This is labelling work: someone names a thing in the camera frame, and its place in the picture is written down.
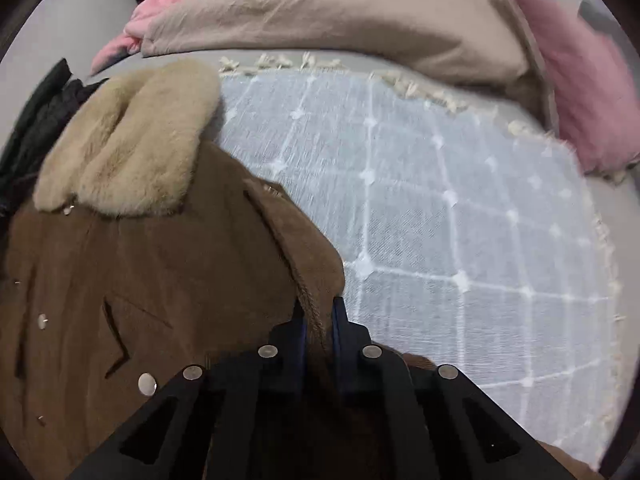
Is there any brown wool coat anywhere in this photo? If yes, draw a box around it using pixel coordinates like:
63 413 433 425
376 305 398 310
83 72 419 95
0 57 601 480

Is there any grey checked bed blanket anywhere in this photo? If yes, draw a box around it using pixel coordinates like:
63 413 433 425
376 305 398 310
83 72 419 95
218 54 620 465

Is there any black quilted jacket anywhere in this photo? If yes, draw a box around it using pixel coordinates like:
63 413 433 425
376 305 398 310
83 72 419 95
0 58 105 232

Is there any pink fleece blanket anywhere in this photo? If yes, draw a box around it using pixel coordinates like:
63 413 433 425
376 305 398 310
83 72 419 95
90 0 182 76

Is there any beige duvet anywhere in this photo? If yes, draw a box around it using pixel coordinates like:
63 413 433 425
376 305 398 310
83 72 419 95
142 0 558 128

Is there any pink velvet pillow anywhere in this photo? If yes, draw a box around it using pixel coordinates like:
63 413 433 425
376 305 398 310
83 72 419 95
514 0 639 174

